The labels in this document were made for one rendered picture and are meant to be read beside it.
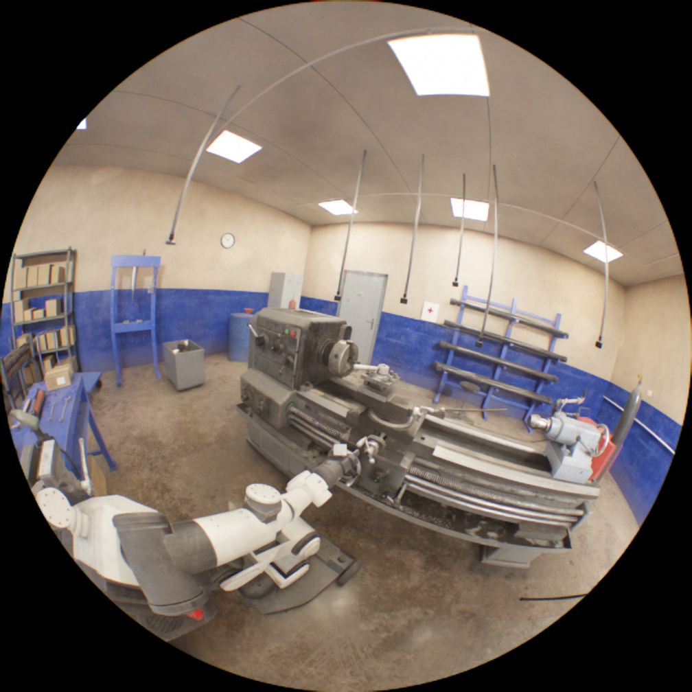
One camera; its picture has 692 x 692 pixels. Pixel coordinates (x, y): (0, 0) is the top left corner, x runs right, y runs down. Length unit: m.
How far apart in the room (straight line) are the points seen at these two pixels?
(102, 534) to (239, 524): 0.27
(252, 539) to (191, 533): 0.11
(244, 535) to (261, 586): 0.80
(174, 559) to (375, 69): 2.40
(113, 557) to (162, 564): 0.14
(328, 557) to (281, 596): 0.38
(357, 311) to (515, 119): 4.45
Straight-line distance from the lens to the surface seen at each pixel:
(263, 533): 0.45
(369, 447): 1.01
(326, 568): 1.40
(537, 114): 2.34
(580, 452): 1.62
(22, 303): 4.34
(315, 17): 2.01
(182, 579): 0.36
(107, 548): 0.48
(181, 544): 0.36
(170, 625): 0.56
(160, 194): 4.41
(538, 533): 1.79
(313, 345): 1.41
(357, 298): 4.78
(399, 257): 4.61
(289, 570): 1.22
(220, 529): 0.40
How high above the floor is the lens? 1.52
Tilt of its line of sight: 13 degrees down
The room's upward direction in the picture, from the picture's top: 10 degrees clockwise
